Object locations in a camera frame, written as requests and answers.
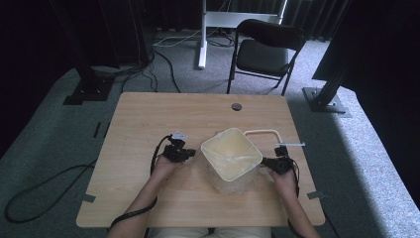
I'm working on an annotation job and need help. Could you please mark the person's right hand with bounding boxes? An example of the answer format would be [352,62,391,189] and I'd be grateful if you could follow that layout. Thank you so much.
[268,169,299,198]

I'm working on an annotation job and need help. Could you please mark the right hand-held gripper cable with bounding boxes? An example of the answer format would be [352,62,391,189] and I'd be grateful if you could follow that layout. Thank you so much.
[286,158,309,238]

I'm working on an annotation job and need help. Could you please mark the left hand-held gripper cable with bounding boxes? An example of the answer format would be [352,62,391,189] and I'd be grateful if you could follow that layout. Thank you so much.
[109,134,174,230]

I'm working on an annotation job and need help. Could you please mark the long black floor cable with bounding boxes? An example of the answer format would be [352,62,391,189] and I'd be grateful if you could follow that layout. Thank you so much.
[3,159,99,224]

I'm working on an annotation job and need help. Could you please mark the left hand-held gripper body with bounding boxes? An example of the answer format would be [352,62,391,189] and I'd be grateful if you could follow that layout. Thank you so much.
[162,130,190,164]

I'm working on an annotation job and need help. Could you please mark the black folding chair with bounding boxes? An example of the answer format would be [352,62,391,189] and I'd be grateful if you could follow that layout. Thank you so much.
[226,18,308,97]

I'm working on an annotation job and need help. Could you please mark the thin black floor cable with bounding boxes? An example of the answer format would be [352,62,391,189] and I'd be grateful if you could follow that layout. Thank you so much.
[151,48,182,94]

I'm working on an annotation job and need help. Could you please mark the person's cream pants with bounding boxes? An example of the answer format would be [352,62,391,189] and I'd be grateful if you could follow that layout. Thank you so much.
[148,226,273,238]

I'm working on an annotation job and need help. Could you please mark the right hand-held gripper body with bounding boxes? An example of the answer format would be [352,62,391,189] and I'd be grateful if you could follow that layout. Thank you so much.
[268,141,307,177]

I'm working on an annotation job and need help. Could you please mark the white desk frame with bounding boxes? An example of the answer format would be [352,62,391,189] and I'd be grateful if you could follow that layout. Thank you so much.
[196,0,289,70]

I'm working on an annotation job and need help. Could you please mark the black stand with square base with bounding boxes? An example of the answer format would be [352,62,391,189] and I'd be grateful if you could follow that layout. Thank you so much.
[61,63,115,106]

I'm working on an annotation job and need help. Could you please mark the white floor cable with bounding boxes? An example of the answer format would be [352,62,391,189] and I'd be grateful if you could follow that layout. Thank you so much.
[153,27,233,49]

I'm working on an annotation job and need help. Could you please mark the dark curtain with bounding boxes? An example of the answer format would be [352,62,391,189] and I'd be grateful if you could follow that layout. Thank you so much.
[311,0,420,210]
[0,0,154,159]

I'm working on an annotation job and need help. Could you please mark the black stand with grey base plate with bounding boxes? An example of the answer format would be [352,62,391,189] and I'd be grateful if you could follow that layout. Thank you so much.
[302,59,353,119]

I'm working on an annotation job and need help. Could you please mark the cream plastic bin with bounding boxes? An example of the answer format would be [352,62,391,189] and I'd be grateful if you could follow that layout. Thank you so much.
[200,127,264,196]

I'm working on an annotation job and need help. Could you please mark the hand-held gripper cable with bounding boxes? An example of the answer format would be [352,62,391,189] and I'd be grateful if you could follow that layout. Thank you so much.
[286,158,309,238]
[109,134,174,230]

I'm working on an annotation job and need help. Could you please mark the person's left hand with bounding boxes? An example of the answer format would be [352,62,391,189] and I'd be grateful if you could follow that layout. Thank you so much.
[150,154,186,182]

